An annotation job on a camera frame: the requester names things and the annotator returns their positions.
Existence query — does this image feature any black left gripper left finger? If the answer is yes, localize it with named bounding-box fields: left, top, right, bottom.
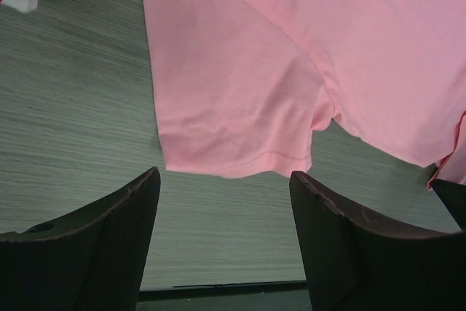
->
left=1, top=168, right=161, bottom=310

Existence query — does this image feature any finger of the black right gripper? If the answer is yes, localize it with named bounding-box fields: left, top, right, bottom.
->
left=431, top=179, right=466, bottom=231

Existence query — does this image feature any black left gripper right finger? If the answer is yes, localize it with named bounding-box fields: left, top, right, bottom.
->
left=289, top=171, right=465, bottom=310

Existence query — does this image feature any pink t shirt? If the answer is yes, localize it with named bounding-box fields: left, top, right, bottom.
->
left=143, top=0, right=465, bottom=184

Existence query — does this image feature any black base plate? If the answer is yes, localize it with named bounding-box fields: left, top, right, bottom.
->
left=136, top=280, right=312, bottom=310

